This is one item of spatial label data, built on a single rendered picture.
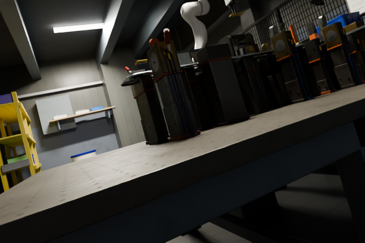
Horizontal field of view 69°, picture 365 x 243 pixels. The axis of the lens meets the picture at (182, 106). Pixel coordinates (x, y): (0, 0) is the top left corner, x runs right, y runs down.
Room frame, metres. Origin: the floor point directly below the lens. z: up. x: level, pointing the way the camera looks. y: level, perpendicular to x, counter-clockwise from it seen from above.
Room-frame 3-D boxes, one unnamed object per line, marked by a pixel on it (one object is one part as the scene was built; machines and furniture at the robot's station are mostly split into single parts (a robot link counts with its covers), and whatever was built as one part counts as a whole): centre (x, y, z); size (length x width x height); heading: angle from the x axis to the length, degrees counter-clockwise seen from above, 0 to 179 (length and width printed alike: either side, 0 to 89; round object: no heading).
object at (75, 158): (6.42, 2.59, 0.35); 0.60 x 0.58 x 0.70; 115
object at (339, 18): (1.90, -1.20, 1.10); 0.30 x 0.17 x 0.13; 18
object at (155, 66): (0.99, 0.02, 0.88); 0.14 x 0.09 x 0.36; 26
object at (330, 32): (1.41, -0.89, 0.87); 0.12 x 0.07 x 0.35; 26
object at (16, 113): (5.15, 3.23, 1.02); 2.35 x 0.60 x 2.03; 25
